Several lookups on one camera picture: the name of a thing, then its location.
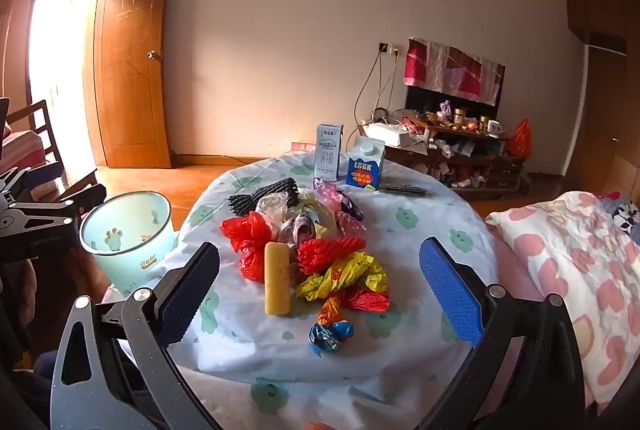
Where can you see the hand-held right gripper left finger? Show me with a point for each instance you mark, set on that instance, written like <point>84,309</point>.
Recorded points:
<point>190,290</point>

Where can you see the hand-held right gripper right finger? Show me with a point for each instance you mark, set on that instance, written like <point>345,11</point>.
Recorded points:
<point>450,295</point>

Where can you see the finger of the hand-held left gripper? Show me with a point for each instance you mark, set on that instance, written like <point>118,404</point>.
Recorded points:
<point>85,202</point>
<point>42,180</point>

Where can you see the light blue plastic bin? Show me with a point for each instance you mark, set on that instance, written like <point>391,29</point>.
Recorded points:
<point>125,235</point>

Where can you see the red plastic bag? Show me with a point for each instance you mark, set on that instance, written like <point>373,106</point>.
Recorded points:
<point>247,245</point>

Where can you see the orange red bag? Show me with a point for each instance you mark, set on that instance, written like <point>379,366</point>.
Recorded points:
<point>365,301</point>

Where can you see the yellow foam stick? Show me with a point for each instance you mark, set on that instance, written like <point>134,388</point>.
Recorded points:
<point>277,277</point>

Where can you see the clear plastic bag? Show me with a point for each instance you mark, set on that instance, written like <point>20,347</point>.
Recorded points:
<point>272,210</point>

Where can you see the black knitted cloth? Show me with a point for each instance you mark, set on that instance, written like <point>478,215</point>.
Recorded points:
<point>262,199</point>

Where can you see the red foam net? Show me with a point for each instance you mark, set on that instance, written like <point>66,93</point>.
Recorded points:
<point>327,255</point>

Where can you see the blue wrapper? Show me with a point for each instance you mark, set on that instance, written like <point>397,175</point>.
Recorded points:
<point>327,337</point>

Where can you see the purple wrapper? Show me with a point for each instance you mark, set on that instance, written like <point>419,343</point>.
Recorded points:
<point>352,207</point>

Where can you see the yellow blue plastic bag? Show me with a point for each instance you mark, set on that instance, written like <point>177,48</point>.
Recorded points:
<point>324,217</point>

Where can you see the pink plastic bag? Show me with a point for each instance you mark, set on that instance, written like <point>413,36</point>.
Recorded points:
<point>330,192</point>

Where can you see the red striped blanket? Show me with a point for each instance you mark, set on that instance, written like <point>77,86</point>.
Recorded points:
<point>20,150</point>

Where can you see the dark wooden chair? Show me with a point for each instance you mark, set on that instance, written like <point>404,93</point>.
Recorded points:
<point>47,125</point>

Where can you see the white cloud-print tablecloth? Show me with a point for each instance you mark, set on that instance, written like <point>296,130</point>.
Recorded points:
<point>425,220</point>

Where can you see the pink floral blanket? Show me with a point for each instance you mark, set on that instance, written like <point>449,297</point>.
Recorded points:
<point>565,260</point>

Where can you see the wooden television cabinet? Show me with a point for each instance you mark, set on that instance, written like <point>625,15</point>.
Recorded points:
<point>480,165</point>

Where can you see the beige curtain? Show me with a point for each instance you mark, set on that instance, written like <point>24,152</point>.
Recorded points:
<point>15,35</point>

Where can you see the wooden door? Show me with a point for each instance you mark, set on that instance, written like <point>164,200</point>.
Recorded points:
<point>130,60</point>

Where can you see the blue white gable carton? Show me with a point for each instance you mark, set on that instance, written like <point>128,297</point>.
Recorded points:
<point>365,163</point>

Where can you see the brass door knob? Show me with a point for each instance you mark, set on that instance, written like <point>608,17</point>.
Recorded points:
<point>150,54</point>

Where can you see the orange shopping bag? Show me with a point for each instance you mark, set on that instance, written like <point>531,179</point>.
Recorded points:
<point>520,140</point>

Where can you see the white box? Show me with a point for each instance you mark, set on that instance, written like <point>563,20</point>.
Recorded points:
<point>387,135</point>

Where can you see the white mug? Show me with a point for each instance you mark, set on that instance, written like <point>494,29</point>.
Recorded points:
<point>494,128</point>

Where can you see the red box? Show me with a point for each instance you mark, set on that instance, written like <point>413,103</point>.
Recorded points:
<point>302,147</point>

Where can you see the tall white milk carton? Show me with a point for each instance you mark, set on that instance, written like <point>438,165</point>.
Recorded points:
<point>328,155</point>

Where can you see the purple ornament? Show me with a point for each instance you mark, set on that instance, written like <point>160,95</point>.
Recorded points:
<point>446,109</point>

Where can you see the black white cloth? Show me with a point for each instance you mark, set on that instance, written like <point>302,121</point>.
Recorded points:
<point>622,215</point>

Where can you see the black television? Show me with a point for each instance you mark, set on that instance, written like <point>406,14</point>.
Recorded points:
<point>425,98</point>

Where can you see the red patchwork cloth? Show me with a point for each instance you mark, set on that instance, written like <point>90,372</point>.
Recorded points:
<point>450,68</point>

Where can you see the wooden wardrobe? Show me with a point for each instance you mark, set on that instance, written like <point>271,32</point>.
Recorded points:
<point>605,85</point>

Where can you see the white wall socket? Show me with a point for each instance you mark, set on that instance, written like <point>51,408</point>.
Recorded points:
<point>396,49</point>

